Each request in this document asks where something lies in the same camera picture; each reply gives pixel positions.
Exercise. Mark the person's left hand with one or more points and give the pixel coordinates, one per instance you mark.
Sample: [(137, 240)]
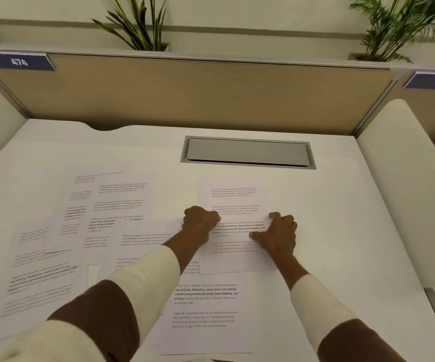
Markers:
[(200, 226)]

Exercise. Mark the person's right hand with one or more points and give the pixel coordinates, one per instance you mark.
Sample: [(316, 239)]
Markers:
[(279, 237)]

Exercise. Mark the person's left fingers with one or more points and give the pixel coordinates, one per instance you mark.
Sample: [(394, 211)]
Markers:
[(194, 214)]

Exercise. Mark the person's right thumb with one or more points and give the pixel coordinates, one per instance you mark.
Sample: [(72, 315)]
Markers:
[(257, 235)]

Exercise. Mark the single printed paper page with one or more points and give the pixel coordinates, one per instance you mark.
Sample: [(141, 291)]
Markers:
[(236, 197)]

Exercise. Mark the person's right forearm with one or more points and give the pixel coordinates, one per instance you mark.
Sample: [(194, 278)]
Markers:
[(315, 301)]

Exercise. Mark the person's left forearm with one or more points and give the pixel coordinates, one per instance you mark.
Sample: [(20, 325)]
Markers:
[(127, 294)]

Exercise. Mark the wide beige desk partition panel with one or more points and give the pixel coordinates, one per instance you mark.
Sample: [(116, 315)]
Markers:
[(202, 94)]

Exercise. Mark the white partition top ledge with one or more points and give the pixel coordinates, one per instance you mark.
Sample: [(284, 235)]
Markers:
[(240, 58)]

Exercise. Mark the snake plant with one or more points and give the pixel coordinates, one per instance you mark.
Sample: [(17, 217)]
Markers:
[(138, 26)]

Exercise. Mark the blue desk number label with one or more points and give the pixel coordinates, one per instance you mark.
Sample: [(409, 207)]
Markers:
[(434, 81), (17, 62)]

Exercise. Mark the green palm plant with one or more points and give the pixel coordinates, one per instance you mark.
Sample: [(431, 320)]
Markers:
[(398, 26)]

